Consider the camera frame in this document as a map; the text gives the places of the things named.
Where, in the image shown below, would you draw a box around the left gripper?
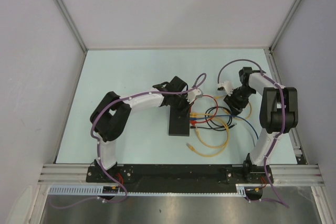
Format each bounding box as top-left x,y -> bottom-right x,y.
170,93 -> 194,119

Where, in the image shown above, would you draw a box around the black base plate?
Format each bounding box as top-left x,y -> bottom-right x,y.
86,163 -> 274,192

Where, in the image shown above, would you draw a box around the purple cable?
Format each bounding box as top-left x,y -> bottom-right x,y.
48,73 -> 207,208
217,59 -> 289,209

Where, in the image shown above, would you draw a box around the aluminium frame rail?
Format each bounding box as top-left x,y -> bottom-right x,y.
38,163 -> 324,186

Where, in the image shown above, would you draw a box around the slotted cable duct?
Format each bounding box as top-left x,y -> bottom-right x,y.
48,184 -> 261,197

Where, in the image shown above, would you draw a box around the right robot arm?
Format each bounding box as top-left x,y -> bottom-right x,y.
217,67 -> 298,183

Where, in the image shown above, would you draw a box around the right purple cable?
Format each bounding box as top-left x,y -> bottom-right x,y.
217,59 -> 289,209

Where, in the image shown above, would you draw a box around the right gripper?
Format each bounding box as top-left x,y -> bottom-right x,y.
223,86 -> 255,117

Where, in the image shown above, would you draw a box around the black power cable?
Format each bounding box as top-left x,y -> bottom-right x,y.
190,106 -> 238,132

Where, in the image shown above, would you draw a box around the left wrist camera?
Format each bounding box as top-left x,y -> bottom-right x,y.
187,89 -> 203,104

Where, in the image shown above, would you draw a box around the red ethernet cable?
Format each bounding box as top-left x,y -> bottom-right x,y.
189,94 -> 219,125

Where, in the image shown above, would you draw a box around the blue ethernet cable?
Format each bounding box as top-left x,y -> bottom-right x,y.
190,113 -> 260,141

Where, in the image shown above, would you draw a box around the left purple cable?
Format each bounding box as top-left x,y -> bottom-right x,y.
48,73 -> 207,208

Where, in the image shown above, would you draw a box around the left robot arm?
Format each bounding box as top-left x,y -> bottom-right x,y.
90,76 -> 197,182

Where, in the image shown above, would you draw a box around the black network switch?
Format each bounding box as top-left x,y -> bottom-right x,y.
168,114 -> 190,137

